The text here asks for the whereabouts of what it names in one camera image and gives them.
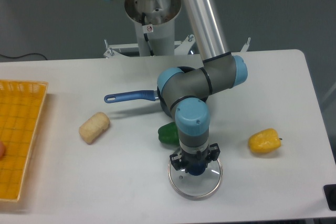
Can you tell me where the black device at table edge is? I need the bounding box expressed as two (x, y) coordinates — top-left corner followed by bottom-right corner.
(323, 184), (336, 211)

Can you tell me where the beige bread loaf toy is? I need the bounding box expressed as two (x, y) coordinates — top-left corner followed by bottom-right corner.
(79, 112), (110, 144)

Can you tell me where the yellow bell pepper toy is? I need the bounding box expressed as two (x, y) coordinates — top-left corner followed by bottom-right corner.
(248, 128), (281, 153)

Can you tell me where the yellow woven basket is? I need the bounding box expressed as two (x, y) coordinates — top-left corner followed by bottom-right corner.
(1, 79), (48, 202)

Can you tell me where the glass pot lid blue knob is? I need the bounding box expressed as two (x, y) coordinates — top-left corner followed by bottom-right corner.
(166, 147), (224, 200)

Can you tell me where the dark blue saucepan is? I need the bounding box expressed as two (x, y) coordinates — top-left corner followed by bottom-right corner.
(104, 66), (195, 118)

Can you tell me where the green bell pepper toy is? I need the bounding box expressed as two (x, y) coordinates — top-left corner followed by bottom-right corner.
(158, 122), (179, 146)

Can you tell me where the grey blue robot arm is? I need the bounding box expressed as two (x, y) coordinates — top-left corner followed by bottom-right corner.
(104, 0), (248, 176)

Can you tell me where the black cable on floor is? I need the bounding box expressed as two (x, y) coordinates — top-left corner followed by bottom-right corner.
(0, 52), (48, 60)

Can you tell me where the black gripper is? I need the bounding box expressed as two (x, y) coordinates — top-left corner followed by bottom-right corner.
(170, 143), (221, 173)

